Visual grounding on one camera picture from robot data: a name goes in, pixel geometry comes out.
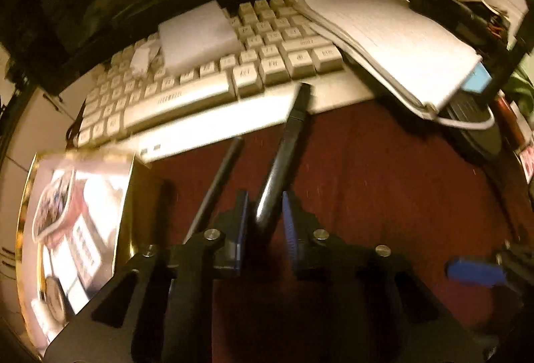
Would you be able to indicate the thick black marker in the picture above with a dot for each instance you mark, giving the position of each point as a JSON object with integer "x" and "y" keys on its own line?
{"x": 279, "y": 167}

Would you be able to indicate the gold rimmed box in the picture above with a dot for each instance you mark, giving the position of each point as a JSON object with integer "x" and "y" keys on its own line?
{"x": 146, "y": 196}

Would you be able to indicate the white keyboard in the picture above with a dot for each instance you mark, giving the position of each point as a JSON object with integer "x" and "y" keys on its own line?
{"x": 187, "y": 100}

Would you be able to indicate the white paper stack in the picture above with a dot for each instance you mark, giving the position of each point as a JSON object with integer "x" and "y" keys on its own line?
{"x": 392, "y": 42}

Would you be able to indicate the black folding magnifier loupe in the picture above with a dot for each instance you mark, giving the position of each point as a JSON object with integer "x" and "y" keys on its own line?
{"x": 54, "y": 296}

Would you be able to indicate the small white crumpled wrapper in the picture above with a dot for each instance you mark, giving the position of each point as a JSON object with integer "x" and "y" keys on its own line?
{"x": 142, "y": 57}

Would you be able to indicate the red flowered white packet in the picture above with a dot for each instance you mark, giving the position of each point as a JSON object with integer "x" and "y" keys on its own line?
{"x": 527, "y": 165}

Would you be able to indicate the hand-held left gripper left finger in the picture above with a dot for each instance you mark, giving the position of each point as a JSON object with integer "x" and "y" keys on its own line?
{"x": 243, "y": 225}

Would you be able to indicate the green cloth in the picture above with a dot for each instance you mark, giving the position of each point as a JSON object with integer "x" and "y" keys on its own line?
{"x": 523, "y": 85}

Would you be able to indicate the thin black pen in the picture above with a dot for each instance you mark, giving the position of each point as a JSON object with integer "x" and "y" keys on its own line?
{"x": 217, "y": 183}

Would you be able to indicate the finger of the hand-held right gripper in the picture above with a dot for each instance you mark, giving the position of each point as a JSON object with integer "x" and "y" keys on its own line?
{"x": 475, "y": 272}

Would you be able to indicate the white foam block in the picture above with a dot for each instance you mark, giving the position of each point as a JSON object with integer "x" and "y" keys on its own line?
{"x": 196, "y": 37}

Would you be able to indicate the white blue barcode carton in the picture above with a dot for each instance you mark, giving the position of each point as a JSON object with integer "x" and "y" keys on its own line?
{"x": 85, "y": 250}

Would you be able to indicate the brown bottle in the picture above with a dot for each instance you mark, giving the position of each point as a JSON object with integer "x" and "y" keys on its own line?
{"x": 509, "y": 119}

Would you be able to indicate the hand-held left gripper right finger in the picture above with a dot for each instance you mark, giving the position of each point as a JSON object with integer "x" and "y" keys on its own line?
{"x": 290, "y": 227}

